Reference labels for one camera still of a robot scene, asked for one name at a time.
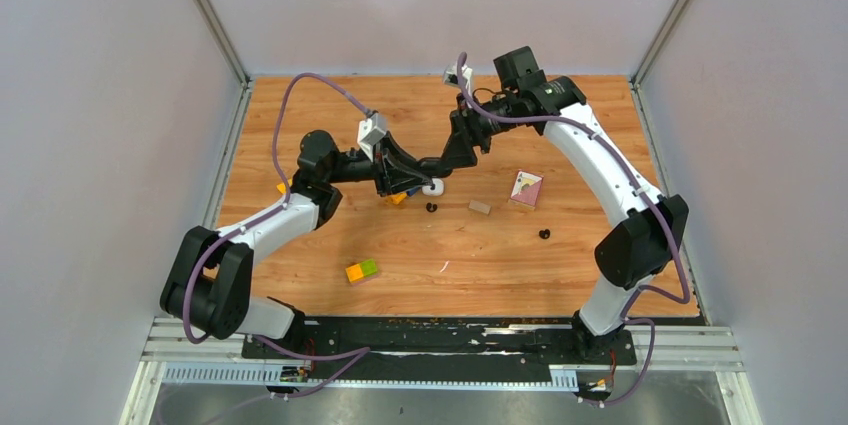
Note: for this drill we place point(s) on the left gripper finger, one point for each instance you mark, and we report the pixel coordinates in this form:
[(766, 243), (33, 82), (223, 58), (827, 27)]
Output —
[(411, 156), (403, 184)]

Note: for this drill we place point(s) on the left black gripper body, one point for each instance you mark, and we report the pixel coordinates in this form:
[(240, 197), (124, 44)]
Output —
[(385, 176)]

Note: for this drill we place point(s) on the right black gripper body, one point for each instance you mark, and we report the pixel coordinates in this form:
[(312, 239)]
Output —
[(469, 120)]

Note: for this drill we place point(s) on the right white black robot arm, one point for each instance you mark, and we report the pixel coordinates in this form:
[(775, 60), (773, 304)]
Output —
[(647, 225)]

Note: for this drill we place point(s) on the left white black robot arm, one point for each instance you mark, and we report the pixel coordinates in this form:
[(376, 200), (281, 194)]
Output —
[(209, 284)]

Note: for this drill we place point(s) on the yellow toy brick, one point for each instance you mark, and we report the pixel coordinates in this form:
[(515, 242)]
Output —
[(397, 198)]

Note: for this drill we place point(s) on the small wooden block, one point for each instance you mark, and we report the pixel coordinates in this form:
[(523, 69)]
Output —
[(479, 207)]

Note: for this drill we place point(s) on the pink card box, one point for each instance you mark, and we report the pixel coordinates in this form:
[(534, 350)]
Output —
[(526, 189)]

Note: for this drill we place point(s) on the orange green toy brick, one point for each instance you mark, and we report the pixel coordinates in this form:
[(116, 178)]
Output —
[(361, 271)]

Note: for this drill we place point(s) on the orange triangular plastic piece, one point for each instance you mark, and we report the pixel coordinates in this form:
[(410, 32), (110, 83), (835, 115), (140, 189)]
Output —
[(284, 188)]

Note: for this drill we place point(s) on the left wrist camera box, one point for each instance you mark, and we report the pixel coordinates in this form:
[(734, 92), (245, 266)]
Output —
[(370, 132)]

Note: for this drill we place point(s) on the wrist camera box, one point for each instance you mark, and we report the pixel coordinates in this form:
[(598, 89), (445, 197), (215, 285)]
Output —
[(370, 132), (460, 78)]

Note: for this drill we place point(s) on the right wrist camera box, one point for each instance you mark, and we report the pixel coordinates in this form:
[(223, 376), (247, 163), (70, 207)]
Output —
[(460, 78)]

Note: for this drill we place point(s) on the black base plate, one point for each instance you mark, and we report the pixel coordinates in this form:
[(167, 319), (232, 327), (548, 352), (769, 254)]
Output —
[(470, 349)]

